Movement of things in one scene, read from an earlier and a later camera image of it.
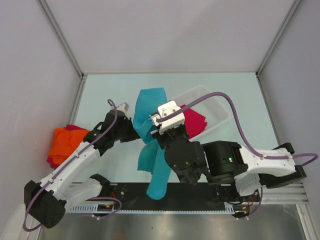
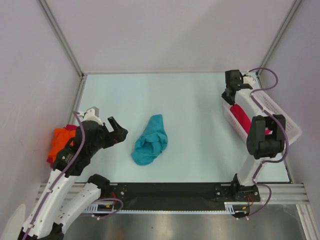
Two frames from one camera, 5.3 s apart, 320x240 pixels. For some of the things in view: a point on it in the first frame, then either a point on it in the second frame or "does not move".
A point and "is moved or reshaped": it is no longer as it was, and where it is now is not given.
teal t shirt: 151,158 is moved or reshaped
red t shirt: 195,122 -> 243,120
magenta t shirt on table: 69,127 does not move
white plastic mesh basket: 211,108 -> 270,107
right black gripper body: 163,138 -> 228,98
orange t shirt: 65,142 does not move
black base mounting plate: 135,196 does not move
